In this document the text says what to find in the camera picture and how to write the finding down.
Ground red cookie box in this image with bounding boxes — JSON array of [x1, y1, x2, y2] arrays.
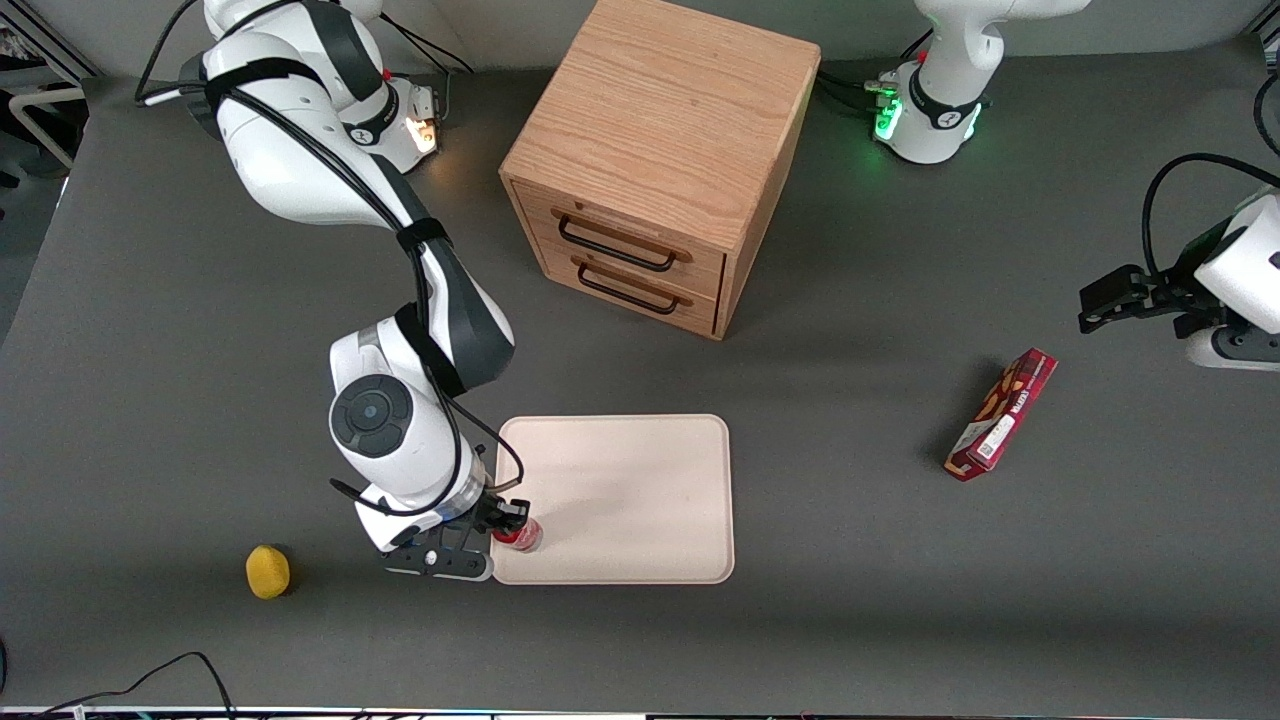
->
[[944, 347, 1059, 483]]

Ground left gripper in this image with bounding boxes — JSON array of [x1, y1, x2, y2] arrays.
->
[[1078, 264, 1280, 374]]

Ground black right base cables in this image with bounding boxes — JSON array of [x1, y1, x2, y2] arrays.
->
[[380, 15, 476, 121]]

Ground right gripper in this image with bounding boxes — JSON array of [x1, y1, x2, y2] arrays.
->
[[355, 485, 531, 583]]

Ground white metal frame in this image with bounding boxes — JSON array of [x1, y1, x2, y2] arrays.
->
[[0, 20, 93, 171]]

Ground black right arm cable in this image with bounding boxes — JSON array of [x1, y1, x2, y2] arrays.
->
[[135, 0, 527, 521]]

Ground wooden drawer cabinet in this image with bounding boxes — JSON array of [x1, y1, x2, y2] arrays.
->
[[498, 0, 823, 342]]

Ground black left base cables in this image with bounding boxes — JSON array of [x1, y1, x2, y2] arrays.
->
[[815, 28, 936, 119]]

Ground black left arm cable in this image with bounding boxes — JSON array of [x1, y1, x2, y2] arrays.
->
[[1142, 153, 1280, 283]]

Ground beige rectangular tray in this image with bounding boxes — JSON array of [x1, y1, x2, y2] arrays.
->
[[489, 414, 736, 586]]

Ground black drawer handle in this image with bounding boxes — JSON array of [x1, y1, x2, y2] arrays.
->
[[557, 214, 680, 273], [576, 261, 682, 317]]

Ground red coke bottle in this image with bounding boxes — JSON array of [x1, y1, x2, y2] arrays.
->
[[492, 517, 545, 554]]

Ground black cable at table edge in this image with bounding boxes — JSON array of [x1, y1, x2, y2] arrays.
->
[[0, 652, 237, 720]]

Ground yellow lemon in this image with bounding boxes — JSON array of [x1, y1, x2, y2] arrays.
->
[[245, 545, 292, 601]]

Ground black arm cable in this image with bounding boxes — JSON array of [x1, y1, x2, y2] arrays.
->
[[135, 0, 527, 521], [1142, 153, 1280, 283]]

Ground black base cables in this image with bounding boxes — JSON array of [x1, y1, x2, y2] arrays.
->
[[380, 15, 476, 121], [815, 28, 936, 119]]

